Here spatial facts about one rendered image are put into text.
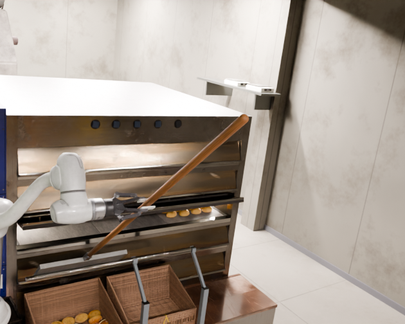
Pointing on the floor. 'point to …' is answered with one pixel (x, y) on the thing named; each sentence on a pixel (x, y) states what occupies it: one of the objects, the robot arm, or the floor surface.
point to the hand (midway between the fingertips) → (146, 204)
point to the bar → (140, 279)
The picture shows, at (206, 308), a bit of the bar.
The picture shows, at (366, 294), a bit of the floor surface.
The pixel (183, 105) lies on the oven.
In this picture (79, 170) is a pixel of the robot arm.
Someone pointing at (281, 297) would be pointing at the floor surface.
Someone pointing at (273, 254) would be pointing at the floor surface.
